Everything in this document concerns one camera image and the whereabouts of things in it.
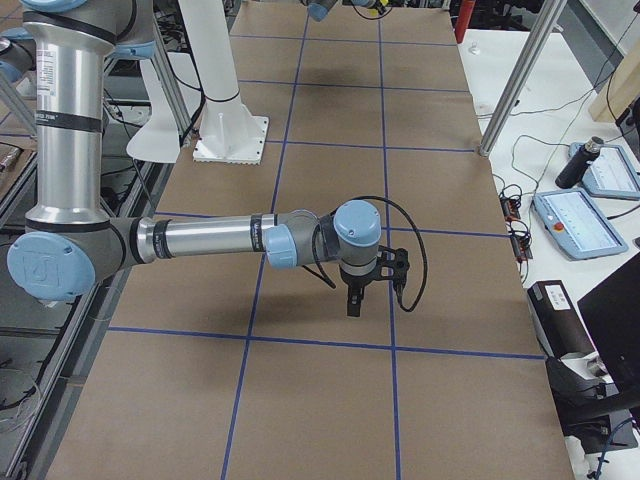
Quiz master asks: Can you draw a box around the teach pendant tablet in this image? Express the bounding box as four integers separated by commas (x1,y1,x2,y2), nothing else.
533,188,628,260
575,144,639,200

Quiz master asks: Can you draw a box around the white camera post with base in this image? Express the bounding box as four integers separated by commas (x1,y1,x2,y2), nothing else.
179,0,269,164

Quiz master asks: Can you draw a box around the aluminium frame post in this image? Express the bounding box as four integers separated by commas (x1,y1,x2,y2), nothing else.
478,0,567,157

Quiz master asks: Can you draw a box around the black box with label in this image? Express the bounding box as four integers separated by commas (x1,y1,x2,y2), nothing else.
527,280,595,359

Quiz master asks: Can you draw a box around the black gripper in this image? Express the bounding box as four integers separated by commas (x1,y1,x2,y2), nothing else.
339,268,375,317

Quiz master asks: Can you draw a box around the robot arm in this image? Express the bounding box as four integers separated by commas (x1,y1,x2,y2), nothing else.
6,1,383,317
300,0,337,22

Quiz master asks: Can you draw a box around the far teach pendant tablet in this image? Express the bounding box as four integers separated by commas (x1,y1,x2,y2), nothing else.
575,144,639,200

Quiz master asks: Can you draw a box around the black water bottle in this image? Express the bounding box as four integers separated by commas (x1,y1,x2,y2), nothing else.
555,136,604,189

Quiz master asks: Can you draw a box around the near teach pendant tablet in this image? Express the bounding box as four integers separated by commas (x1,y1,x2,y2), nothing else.
533,188,628,260

